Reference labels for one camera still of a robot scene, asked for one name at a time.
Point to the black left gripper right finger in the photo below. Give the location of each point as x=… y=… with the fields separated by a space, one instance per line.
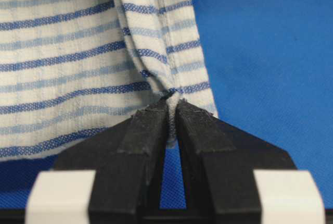
x=231 y=176

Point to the blue table cloth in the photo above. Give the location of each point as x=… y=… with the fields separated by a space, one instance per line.
x=269 y=64

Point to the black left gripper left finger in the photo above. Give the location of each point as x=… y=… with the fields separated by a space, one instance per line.
x=105 y=178

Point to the blue striped white towel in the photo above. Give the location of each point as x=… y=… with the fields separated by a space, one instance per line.
x=72 y=68

